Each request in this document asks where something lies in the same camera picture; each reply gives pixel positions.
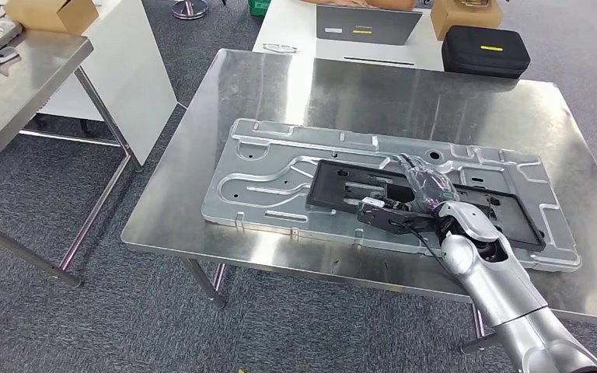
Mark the chrome post round base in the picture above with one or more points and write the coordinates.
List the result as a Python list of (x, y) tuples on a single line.
[(190, 10)]

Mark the brown cardboard box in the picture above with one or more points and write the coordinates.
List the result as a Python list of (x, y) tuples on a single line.
[(463, 23), (46, 13)]

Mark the grey laptop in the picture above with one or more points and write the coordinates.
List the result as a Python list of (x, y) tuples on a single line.
[(370, 20)]

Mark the black plastic panel part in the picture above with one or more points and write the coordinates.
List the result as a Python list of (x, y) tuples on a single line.
[(324, 185)]

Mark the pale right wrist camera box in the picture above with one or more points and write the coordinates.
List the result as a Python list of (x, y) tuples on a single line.
[(381, 216)]

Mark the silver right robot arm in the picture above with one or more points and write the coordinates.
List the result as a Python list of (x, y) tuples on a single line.
[(494, 288)]

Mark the black zip case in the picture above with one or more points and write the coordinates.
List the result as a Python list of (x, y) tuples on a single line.
[(484, 59)]

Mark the white office desk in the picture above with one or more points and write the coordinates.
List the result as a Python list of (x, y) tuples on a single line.
[(288, 31)]

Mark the small silver bracket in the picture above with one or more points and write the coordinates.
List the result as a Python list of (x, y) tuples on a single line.
[(0, 54)]

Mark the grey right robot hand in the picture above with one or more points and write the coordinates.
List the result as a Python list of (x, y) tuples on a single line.
[(427, 188)]

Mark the stainless steel side table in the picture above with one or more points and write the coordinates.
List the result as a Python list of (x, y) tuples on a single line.
[(20, 87)]

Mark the stainless steel workbench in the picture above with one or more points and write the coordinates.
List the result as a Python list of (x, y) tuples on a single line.
[(381, 103)]

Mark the white panel desk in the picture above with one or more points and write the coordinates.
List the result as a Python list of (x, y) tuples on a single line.
[(128, 77)]

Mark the green container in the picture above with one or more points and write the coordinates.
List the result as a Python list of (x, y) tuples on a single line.
[(259, 6)]

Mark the clear frame glasses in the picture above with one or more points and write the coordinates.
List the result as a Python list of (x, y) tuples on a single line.
[(273, 48)]

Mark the stamped galvanised metal panel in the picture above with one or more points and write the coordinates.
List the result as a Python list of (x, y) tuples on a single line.
[(257, 170)]

